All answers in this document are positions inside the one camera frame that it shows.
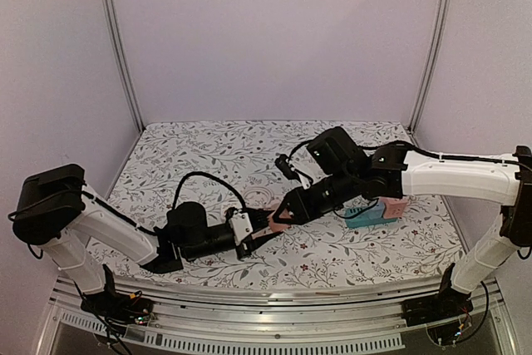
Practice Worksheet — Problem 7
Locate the right aluminium frame post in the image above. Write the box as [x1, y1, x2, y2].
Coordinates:
[407, 0, 451, 136]

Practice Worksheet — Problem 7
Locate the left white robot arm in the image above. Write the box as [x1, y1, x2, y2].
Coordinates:
[8, 164, 277, 317]

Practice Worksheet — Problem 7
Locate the aluminium front rail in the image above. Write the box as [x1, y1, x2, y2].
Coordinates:
[37, 275, 516, 355]

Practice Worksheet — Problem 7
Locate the floral table mat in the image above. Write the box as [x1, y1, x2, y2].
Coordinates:
[87, 121, 464, 290]

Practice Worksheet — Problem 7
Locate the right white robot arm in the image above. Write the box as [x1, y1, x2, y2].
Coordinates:
[272, 126, 531, 318]

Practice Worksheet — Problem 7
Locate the teal power strip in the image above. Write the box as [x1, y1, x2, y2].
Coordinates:
[343, 207, 375, 229]

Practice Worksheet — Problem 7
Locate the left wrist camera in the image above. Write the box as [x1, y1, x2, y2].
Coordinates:
[226, 208, 253, 245]

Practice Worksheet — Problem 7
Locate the left aluminium frame post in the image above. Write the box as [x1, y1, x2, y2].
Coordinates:
[101, 0, 145, 134]

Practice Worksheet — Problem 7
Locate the small blue plug adapter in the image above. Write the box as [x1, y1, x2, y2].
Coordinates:
[367, 202, 386, 224]

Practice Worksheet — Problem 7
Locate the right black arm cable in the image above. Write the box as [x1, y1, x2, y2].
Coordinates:
[290, 141, 520, 165]

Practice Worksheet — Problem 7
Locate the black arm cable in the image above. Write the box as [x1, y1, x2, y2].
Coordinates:
[82, 171, 249, 234]
[290, 141, 520, 165]

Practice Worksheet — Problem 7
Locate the pink cube socket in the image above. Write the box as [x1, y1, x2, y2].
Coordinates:
[380, 197, 408, 219]

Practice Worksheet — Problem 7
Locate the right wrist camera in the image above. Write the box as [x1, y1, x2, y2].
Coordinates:
[274, 154, 313, 190]

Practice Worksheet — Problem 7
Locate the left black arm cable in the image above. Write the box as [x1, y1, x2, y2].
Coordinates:
[82, 171, 249, 234]

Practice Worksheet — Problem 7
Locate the small pink plug adapter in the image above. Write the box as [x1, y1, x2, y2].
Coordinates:
[268, 210, 291, 233]

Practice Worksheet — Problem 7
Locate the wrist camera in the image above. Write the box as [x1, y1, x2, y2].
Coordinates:
[226, 208, 253, 245]
[274, 154, 313, 190]

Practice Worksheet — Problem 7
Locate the aluminium frame post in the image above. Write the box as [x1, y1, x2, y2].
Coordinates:
[407, 0, 451, 136]
[101, 0, 145, 134]

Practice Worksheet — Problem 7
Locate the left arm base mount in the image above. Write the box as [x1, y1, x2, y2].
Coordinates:
[75, 264, 154, 355]

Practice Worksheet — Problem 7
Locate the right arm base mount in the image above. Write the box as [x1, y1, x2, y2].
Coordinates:
[401, 264, 473, 347]

